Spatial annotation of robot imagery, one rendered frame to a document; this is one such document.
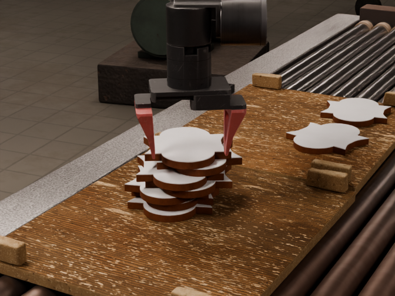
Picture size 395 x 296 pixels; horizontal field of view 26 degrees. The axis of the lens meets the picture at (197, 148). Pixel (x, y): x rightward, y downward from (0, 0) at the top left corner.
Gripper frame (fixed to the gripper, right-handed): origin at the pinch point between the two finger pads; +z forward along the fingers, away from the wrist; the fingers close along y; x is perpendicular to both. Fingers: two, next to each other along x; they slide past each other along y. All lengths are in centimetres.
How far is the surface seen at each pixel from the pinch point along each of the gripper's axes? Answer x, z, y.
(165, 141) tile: 5.9, 0.7, -2.8
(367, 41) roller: 99, 10, 55
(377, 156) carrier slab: 16.7, 8.8, 31.6
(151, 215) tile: -2.3, 8.2, -5.4
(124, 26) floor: 521, 97, 3
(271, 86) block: 54, 8, 22
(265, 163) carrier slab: 15.7, 8.7, 13.3
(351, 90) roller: 58, 11, 39
